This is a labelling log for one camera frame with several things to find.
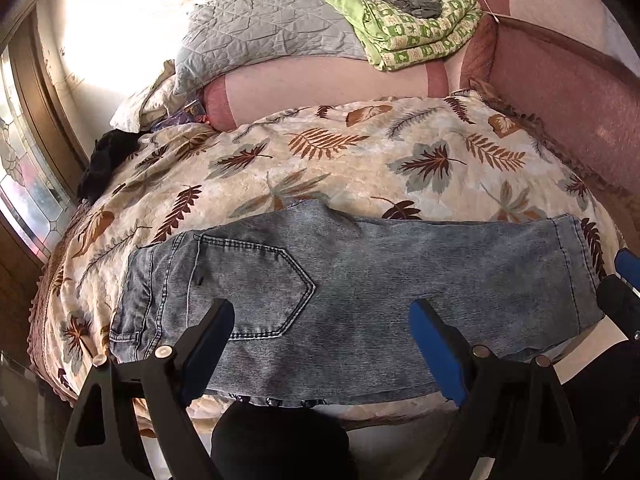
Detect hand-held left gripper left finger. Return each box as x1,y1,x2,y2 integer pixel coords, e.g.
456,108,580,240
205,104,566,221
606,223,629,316
59,297,236,480

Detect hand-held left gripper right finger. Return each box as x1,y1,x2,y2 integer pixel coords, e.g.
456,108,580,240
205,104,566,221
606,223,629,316
407,297,583,480

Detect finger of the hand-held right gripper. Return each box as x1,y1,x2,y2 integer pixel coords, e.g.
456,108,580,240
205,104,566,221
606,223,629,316
596,275,640,344
614,247,640,288

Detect grey-blue denim pants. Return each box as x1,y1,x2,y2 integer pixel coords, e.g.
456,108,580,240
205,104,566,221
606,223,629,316
107,199,606,408

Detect person's black-clothed leg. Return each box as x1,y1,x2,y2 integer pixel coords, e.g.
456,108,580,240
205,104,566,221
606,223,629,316
210,400,351,480
550,340,640,480

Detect pink fringed bedspread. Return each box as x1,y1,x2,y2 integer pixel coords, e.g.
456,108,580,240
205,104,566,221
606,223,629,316
27,205,101,403

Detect cream leaf print blanket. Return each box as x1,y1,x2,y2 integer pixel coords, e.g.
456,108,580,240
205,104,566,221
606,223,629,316
27,92,626,431

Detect black crumpled cloth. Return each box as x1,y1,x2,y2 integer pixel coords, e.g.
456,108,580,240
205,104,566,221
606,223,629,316
76,130,143,203

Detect purple patterned packet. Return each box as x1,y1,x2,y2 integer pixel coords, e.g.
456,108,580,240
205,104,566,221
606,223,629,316
150,100,208,133

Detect stained glass wooden door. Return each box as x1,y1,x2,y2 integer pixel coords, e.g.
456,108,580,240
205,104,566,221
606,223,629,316
0,10,101,271

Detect cream pillow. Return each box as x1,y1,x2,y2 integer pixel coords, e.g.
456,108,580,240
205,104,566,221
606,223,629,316
109,60,206,133

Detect pink bolster cushion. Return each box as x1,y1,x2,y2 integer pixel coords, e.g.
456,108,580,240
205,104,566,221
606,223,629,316
202,52,448,133

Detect green patterned folded blanket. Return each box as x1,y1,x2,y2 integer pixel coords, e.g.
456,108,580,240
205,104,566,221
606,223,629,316
316,0,483,72

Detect grey quilted pillow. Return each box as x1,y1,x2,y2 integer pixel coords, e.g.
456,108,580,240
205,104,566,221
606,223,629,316
172,0,381,96

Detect grey crumpled cloth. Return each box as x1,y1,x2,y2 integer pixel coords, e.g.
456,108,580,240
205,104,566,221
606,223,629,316
367,0,446,18

